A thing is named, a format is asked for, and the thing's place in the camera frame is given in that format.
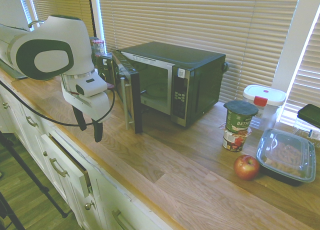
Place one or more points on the black coffee maker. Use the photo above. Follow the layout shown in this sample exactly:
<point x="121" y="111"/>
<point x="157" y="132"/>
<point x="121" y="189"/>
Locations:
<point x="106" y="67"/>

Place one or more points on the narrow beige window blind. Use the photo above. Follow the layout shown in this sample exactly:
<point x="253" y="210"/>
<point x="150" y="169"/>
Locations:
<point x="306" y="85"/>
<point x="60" y="7"/>

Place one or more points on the black steel microwave body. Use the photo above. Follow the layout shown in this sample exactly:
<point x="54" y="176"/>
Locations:
<point x="185" y="65"/>

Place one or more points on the glass jar with red lid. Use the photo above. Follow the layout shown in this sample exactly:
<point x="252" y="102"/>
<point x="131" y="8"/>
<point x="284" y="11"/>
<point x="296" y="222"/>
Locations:
<point x="98" y="45"/>

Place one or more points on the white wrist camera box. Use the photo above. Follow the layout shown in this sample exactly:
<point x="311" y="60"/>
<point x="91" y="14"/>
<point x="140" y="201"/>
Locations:
<point x="91" y="86"/>

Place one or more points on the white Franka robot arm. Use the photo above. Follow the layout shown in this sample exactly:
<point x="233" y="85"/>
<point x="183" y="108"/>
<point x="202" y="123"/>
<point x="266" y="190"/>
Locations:
<point x="50" y="37"/>

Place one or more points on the red white oatmeal cup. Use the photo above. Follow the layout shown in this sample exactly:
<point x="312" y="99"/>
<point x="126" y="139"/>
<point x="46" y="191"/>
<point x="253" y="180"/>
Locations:
<point x="235" y="141"/>

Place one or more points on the red apple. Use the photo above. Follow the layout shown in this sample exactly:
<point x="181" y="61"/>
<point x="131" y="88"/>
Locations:
<point x="246" y="168"/>

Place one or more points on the clear plastic bag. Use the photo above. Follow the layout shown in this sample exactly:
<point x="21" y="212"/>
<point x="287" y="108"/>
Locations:
<point x="306" y="135"/>

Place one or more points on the green oatmeal cup black lid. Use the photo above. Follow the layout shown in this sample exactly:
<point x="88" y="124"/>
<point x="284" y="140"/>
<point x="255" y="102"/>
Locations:
<point x="238" y="116"/>

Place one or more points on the black camera tripod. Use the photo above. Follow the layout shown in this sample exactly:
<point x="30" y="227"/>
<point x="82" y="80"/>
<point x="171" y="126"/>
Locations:
<point x="30" y="175"/>

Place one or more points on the wide beige window blind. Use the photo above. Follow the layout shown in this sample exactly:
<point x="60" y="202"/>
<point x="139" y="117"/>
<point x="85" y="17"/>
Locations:
<point x="195" y="20"/>

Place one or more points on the round steel cabinet knob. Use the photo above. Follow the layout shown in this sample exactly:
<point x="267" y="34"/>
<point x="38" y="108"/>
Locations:
<point x="90" y="205"/>
<point x="5" y="106"/>
<point x="45" y="153"/>

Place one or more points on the open white drawer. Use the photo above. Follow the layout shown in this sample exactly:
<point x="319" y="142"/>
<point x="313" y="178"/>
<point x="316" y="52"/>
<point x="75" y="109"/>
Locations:
<point x="67" y="165"/>

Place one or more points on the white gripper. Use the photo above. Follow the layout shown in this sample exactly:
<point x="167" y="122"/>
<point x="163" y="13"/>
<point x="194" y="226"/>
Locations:
<point x="96" y="107"/>

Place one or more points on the white kitchen cabinet unit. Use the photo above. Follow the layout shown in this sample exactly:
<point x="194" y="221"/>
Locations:
<point x="105" y="190"/>

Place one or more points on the chrome kitchen faucet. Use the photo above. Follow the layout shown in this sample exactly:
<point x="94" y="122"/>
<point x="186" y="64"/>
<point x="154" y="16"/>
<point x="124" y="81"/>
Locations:
<point x="35" y="22"/>

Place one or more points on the flat black container lid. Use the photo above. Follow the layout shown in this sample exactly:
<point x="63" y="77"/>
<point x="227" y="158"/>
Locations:
<point x="310" y="115"/>

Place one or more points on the black food tray clear lid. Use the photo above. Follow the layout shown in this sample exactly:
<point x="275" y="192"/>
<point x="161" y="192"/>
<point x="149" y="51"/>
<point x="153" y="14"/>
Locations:
<point x="287" y="155"/>

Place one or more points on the clear container white red lid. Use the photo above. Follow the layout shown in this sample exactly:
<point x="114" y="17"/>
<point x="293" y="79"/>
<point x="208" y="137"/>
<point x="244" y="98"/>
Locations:
<point x="266" y="100"/>

